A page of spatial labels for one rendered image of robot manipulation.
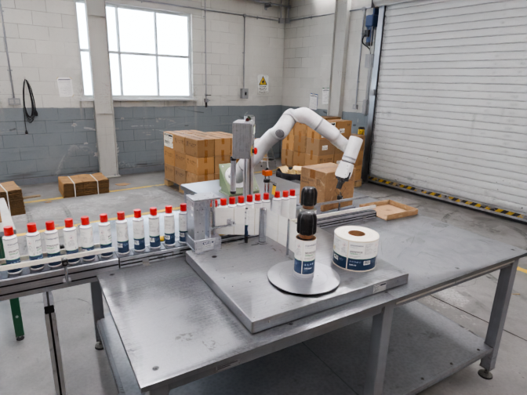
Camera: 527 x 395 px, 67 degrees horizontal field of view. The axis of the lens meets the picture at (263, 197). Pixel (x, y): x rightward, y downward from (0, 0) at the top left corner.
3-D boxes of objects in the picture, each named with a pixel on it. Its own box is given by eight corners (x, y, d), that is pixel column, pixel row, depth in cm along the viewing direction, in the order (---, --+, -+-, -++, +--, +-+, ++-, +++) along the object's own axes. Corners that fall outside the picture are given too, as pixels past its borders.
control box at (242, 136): (232, 158, 210) (232, 122, 204) (236, 153, 226) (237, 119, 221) (251, 159, 209) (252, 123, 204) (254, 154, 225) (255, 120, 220)
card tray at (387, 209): (387, 220, 260) (387, 215, 258) (358, 209, 281) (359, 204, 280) (417, 214, 274) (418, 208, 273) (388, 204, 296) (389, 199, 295)
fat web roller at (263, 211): (260, 245, 202) (261, 210, 196) (256, 242, 205) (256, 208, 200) (267, 244, 204) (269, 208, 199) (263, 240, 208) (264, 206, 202)
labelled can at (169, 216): (166, 247, 196) (165, 208, 190) (163, 244, 200) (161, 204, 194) (176, 245, 198) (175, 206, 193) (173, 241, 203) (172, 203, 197)
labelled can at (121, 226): (119, 255, 185) (115, 214, 179) (117, 251, 189) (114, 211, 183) (130, 254, 187) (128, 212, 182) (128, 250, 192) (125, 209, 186)
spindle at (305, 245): (301, 282, 163) (305, 216, 155) (288, 273, 170) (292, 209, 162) (318, 277, 167) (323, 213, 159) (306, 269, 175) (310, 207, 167)
